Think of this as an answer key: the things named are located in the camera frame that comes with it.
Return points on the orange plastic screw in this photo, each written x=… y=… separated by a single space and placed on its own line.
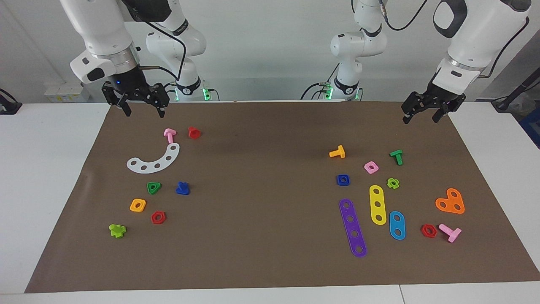
x=337 y=152

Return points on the orange heart plate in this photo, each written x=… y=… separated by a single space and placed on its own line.
x=453 y=204

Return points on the brown table mat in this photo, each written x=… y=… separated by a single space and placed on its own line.
x=270 y=236

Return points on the green triangle nut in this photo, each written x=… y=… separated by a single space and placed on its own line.
x=153 y=188

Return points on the lime green plastic screw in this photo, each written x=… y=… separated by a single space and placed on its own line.
x=117 y=230

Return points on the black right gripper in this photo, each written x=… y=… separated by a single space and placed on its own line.
x=134 y=86

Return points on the black clamp device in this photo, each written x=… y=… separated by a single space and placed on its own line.
x=8 y=105

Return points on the red plastic screw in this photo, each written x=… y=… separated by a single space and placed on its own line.
x=194 y=133

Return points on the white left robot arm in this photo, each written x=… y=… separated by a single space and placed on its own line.
x=476 y=38

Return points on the white curved perforated strip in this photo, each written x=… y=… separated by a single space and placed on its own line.
x=151 y=166

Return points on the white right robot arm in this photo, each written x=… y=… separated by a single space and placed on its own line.
x=101 y=29

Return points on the pink plastic screw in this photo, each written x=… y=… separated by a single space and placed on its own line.
x=451 y=233
x=169 y=135

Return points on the orange square nut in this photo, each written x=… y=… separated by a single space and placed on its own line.
x=138 y=205

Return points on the dark green plastic screw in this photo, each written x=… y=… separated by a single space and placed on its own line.
x=397 y=157

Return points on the white wall socket box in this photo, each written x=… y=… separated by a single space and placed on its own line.
x=63 y=93

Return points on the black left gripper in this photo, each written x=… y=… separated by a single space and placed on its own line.
x=434 y=99

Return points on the black stand pole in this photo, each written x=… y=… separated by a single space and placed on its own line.
x=517 y=90

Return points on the red hexagon nut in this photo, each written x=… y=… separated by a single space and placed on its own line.
x=158 y=218
x=428 y=231

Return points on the blue plastic screw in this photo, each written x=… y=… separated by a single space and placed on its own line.
x=182 y=189

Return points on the pink square nut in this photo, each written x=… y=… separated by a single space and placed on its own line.
x=371 y=167

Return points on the yellow three-hole strip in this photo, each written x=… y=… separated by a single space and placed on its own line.
x=378 y=211

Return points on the lime green flower nut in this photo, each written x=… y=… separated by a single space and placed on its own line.
x=393 y=183

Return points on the blue crate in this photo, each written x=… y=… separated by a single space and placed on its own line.
x=532 y=128

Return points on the blue square nut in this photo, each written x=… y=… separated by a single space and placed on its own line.
x=343 y=180

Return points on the blue two-hole strip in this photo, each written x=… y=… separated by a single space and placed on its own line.
x=397 y=232

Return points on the purple four-hole strip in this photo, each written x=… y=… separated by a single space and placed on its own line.
x=353 y=240

